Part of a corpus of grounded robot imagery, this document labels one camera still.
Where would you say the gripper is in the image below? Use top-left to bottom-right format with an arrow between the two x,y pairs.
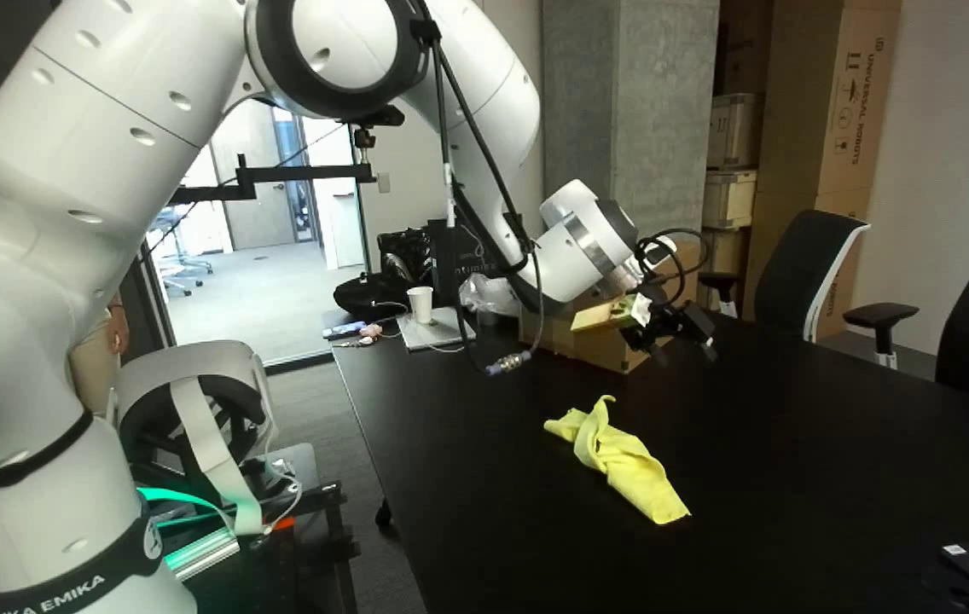
621,298 -> 718,368

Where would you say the yellow cloth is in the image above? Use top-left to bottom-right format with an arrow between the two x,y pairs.
543,395 -> 693,526

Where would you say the small cardboard box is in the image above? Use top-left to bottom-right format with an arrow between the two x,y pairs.
519,243 -> 700,374

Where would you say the black and white office chair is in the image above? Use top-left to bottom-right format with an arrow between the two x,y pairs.
698,210 -> 920,369

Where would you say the stack of boxes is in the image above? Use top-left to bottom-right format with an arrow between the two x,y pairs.
700,92 -> 767,312

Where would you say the clear plastic bag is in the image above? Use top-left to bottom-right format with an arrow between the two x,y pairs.
458,273 -> 525,318

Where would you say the black paper bag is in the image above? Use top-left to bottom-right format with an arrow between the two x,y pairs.
428,218 -> 506,310

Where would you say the silver laptop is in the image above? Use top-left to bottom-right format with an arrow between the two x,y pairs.
396,307 -> 478,353

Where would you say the tall cardboard box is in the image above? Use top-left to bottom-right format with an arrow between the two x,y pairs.
742,0 -> 904,342

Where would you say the white headset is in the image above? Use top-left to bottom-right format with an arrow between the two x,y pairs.
113,340 -> 305,538

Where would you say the grey office chair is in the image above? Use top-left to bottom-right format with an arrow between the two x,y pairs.
150,205 -> 215,298

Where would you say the camera on mount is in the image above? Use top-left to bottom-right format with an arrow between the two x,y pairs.
167,104 -> 407,207

